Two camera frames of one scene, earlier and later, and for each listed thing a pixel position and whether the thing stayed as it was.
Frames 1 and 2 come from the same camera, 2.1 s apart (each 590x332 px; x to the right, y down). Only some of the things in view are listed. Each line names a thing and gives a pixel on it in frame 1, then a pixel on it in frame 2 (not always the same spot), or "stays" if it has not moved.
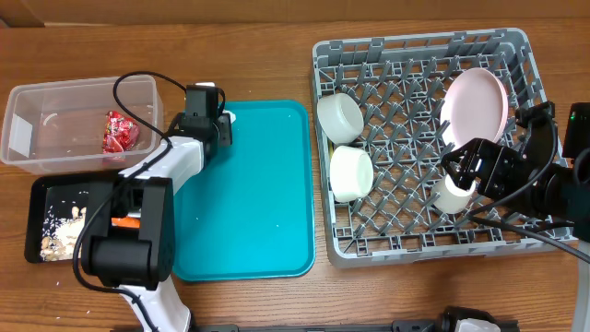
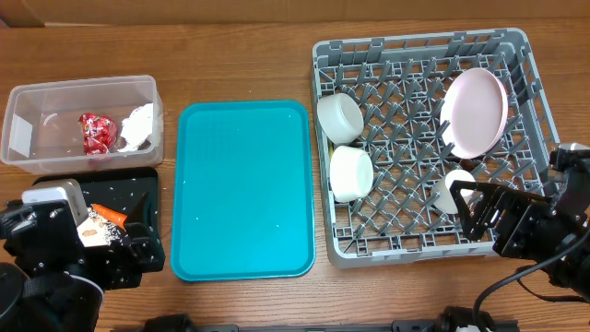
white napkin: [232, 116] to [136, 127]
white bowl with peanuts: [351, 172] stays
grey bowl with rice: [340, 117] stays
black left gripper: [226, 128] to [126, 269]
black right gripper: [497, 158] to [518, 209]
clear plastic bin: [76, 127] stays
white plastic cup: [449, 198] stays
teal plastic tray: [250, 213] stays
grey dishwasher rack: [389, 110] stays
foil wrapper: [121, 132] to [100, 133]
